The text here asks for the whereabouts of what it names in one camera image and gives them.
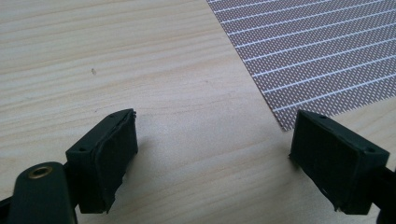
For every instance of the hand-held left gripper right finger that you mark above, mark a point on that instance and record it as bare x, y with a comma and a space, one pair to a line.
333, 161

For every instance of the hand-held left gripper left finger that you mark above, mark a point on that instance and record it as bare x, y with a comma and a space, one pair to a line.
102, 161

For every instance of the brown woven striped placemat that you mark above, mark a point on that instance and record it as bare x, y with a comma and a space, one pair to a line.
311, 56

